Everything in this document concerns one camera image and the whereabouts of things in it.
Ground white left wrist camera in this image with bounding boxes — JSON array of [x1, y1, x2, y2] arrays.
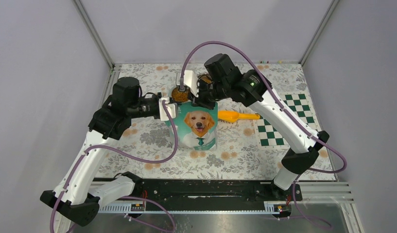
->
[[158, 97, 178, 121]]

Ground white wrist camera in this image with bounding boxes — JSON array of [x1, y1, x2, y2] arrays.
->
[[176, 70, 199, 97], [158, 97, 178, 121]]

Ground orange plastic scoop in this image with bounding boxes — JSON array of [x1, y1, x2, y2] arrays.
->
[[218, 110, 260, 123]]

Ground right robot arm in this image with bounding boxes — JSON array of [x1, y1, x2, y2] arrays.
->
[[192, 53, 329, 200]]

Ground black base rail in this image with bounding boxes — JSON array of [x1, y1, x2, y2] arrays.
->
[[130, 179, 303, 213]]

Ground steel bowl with kibble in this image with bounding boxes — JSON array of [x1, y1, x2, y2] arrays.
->
[[198, 73, 212, 83]]

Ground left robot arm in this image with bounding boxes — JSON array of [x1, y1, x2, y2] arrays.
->
[[40, 77, 162, 232]]

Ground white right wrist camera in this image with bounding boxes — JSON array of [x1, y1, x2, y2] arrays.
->
[[176, 70, 199, 97]]

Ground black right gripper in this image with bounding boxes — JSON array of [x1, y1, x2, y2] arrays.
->
[[190, 78, 231, 110]]

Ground green pet food bag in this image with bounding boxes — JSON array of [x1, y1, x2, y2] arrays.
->
[[173, 101, 218, 151]]

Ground green white checkerboard mat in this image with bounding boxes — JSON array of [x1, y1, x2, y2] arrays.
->
[[249, 92, 321, 150]]

